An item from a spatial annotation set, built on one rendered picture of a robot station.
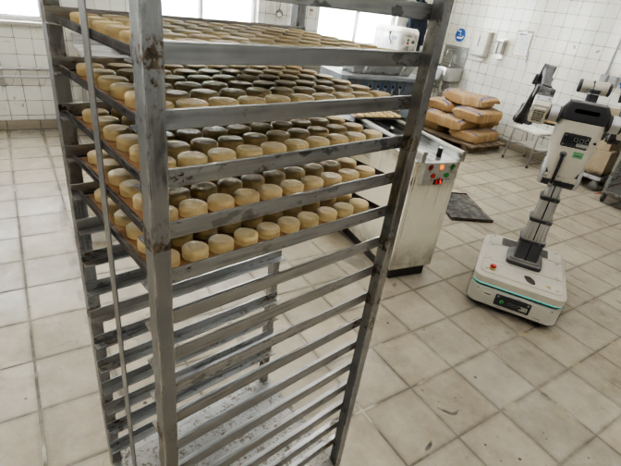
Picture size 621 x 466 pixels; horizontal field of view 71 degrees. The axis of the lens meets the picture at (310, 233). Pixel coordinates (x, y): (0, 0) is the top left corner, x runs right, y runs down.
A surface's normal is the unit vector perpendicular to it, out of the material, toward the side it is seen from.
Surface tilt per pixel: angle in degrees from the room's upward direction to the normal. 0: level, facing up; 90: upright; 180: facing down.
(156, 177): 90
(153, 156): 90
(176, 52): 90
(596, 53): 90
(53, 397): 0
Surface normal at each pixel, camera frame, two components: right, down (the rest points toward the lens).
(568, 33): -0.84, 0.16
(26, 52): 0.53, 0.46
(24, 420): 0.12, -0.87
